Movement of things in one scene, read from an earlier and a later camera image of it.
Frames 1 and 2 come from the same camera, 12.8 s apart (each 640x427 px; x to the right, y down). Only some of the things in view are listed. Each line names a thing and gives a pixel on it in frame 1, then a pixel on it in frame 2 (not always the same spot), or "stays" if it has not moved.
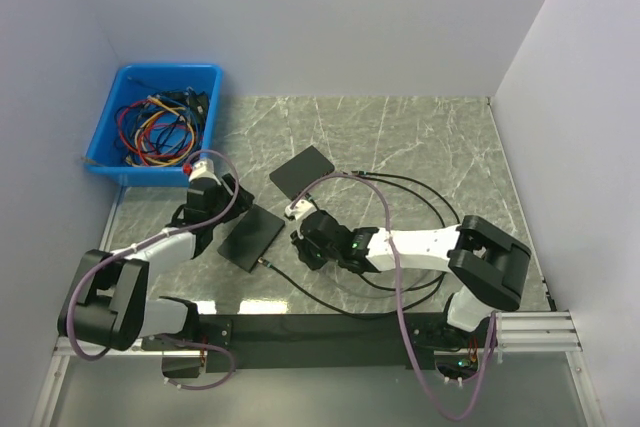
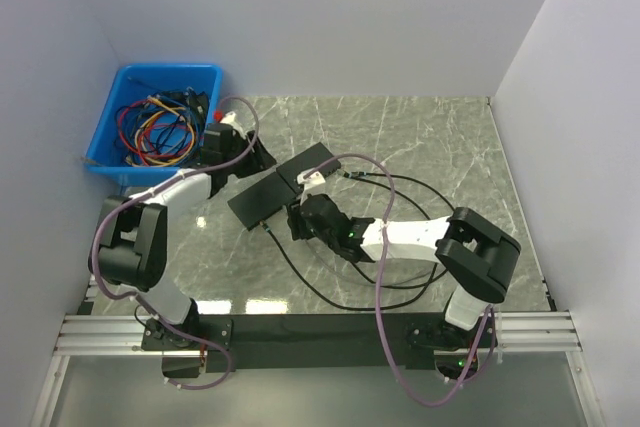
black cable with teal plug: (327, 299) → (322, 296)
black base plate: (327, 341) stays
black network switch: (251, 237) → (262, 199)
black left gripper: (243, 199) → (258, 160)
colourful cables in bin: (196, 102) stays
